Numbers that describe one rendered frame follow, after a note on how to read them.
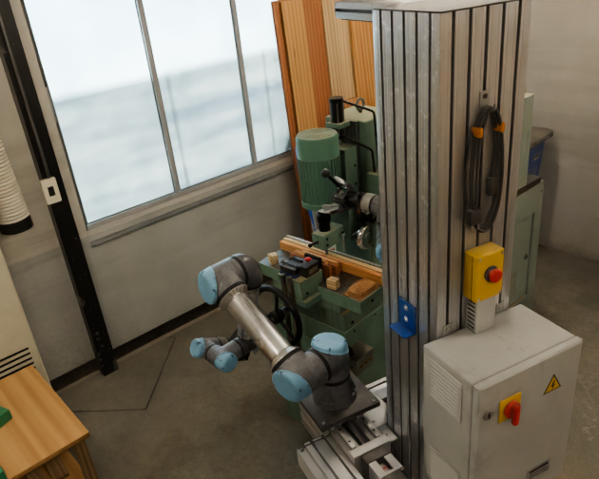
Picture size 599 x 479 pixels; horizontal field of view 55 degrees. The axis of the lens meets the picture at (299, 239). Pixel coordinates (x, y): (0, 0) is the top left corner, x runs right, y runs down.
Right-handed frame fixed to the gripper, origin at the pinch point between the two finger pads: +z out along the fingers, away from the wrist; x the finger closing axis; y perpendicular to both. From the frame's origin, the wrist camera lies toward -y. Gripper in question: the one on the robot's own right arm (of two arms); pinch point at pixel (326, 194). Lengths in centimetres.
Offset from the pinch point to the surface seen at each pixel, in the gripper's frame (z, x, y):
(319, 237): 10.9, 13.0, -20.8
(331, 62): 123, -120, -92
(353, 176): 5.3, -15.9, -17.1
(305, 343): 15, 57, -49
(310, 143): 8.6, -15.1, 12.1
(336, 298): -6.1, 34.7, -26.4
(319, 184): 6.9, -3.8, -1.7
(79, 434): 51, 127, 16
